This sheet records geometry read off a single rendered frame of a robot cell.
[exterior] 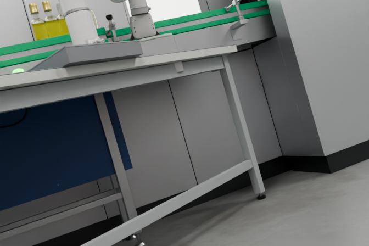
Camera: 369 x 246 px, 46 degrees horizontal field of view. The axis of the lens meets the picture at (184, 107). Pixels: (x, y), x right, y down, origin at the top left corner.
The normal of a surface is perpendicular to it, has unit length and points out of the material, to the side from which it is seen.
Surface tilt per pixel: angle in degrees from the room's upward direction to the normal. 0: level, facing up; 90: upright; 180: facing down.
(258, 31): 90
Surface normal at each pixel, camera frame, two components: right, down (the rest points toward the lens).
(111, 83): 0.72, -0.21
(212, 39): 0.34, -0.10
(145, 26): 0.39, 0.20
